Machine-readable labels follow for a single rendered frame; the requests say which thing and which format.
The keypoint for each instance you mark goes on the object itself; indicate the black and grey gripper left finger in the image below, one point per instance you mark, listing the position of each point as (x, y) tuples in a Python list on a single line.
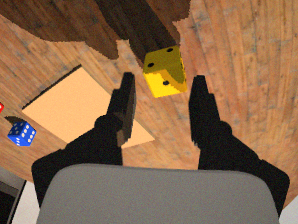
[(115, 126)]

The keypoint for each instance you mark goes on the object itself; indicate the yellow die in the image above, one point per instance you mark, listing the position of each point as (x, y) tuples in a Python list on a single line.
[(164, 72)]

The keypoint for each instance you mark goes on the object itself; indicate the peach flat mat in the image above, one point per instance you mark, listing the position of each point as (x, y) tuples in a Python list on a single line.
[(70, 107)]

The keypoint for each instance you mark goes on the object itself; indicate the blue die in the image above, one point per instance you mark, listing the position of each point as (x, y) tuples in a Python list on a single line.
[(22, 133)]

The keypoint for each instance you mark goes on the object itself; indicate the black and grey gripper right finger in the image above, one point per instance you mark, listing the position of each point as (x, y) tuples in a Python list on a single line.
[(222, 150)]

